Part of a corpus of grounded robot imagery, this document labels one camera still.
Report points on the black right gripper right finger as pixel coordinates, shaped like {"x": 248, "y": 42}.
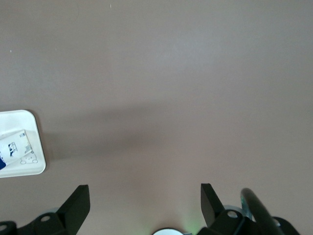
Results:
{"x": 212, "y": 210}

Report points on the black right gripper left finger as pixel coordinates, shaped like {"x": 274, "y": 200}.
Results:
{"x": 73, "y": 210}

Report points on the blue milk carton green cap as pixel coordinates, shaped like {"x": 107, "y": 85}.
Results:
{"x": 14, "y": 147}

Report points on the white rabbit print tray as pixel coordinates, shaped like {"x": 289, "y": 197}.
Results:
{"x": 24, "y": 120}

